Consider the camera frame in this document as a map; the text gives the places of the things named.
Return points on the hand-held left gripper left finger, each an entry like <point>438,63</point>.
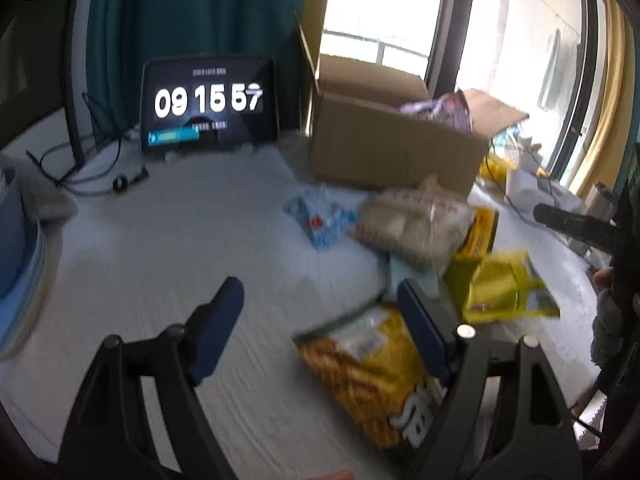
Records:
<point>220,330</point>

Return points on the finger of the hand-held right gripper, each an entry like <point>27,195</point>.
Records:
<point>575,222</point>

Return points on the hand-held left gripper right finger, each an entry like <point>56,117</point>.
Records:
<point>425,330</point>

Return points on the yellow lattice chips packet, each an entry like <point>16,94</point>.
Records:
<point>360,370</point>

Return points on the white bread packet orange print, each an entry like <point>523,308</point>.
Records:
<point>415,225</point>

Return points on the purple snack packet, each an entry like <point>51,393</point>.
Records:
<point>442,110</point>

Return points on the cardboard box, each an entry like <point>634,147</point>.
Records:
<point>395,150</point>

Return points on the person's right hand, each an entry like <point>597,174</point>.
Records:
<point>602,279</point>

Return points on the person's left hand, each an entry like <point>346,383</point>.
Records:
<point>332,475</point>

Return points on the light teal packet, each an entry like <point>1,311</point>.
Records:
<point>415,272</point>

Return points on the white charger box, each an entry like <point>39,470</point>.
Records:
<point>522,184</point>

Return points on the yellow snack packet blue label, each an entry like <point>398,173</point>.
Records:
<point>495,285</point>

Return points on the yellow and brown snack packet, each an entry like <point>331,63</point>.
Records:
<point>482,230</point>

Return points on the yellow plastic bag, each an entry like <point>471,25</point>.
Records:
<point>495,166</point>

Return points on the yellow curtain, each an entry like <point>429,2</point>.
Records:
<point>607,110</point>

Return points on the blue candy packet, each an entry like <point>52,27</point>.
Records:
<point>320,215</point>

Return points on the light blue hanging garment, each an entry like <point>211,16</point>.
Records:
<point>550,70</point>

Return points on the blue round container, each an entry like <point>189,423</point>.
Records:
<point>15,270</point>

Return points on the tablet with clock display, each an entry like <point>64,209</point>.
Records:
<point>207,102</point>

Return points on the black stand pole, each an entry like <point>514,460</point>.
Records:
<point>75,85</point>

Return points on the teal curtain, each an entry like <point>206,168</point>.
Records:
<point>200,10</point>

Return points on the black window frame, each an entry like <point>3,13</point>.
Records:
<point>445,20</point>

